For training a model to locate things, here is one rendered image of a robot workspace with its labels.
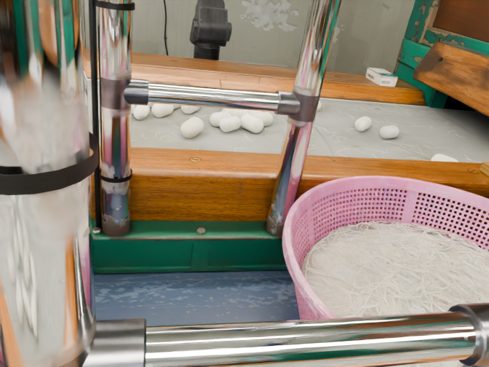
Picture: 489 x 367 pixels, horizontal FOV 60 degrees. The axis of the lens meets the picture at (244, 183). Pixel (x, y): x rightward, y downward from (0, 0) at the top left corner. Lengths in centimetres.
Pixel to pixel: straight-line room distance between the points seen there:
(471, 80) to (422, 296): 45
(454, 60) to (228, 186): 50
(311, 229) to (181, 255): 12
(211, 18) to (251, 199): 68
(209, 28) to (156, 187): 68
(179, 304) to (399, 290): 18
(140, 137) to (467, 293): 36
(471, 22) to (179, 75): 51
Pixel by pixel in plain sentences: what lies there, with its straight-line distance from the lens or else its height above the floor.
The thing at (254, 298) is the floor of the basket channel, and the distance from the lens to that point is 39.
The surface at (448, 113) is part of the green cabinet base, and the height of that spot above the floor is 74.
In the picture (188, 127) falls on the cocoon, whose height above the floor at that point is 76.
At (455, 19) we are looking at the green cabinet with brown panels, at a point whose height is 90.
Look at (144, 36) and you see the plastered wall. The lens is 267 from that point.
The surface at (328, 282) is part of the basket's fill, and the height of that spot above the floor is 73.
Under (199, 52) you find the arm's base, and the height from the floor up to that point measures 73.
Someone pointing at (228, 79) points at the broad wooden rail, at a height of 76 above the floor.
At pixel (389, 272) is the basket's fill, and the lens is 37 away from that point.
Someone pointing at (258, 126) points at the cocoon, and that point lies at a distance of 55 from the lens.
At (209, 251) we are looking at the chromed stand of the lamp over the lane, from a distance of 40.
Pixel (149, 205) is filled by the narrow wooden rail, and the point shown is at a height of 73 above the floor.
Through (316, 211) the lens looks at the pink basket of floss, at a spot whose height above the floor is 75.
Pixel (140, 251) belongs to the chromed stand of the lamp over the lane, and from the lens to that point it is 39.
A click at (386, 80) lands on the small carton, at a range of 86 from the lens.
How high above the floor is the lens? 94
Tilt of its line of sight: 28 degrees down
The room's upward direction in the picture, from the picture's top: 9 degrees clockwise
